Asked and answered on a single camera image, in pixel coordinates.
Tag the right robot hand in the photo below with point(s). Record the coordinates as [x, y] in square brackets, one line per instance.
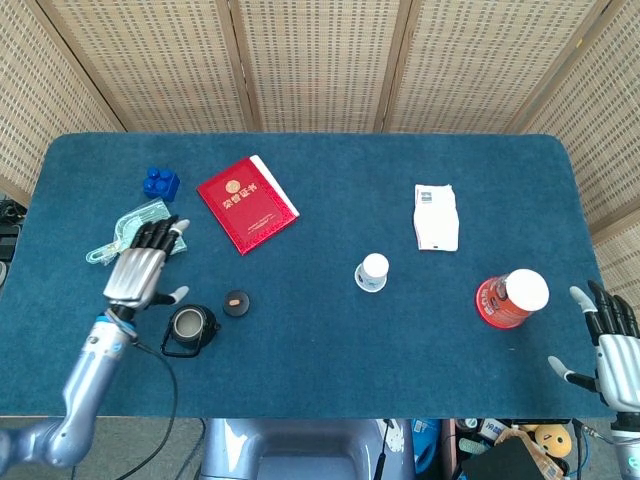
[617, 355]

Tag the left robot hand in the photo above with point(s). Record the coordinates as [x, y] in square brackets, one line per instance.
[135, 275]

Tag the small black round lid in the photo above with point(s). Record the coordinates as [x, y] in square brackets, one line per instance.
[236, 303]

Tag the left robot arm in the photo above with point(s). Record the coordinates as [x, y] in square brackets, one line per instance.
[90, 370]

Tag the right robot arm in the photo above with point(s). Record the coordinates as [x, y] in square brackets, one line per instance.
[627, 450]

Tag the black kettle without lid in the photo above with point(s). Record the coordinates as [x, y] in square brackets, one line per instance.
[189, 327]

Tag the blue toy building block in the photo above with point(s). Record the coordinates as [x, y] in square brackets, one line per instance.
[162, 188]

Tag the yellow emoji plush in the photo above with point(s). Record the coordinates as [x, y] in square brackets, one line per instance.
[552, 440]

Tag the red instant noodle cup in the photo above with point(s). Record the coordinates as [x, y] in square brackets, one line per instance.
[500, 306]

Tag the red certificate folder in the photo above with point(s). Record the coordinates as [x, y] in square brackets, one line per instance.
[245, 210]

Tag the black flat box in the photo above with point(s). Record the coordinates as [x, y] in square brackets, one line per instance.
[500, 465]

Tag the blue carpet tablecloth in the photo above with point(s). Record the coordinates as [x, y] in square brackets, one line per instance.
[320, 350]

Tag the blue plastic container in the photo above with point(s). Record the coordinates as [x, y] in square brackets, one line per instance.
[425, 445]

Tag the white paper packet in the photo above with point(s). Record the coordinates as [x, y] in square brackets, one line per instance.
[435, 220]

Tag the floral white paper cup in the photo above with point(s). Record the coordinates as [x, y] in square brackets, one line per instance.
[374, 270]

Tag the grey-blue robot torso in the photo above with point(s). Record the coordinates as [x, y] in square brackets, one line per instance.
[300, 450]

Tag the woven bamboo folding screen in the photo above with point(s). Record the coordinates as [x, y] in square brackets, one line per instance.
[320, 60]

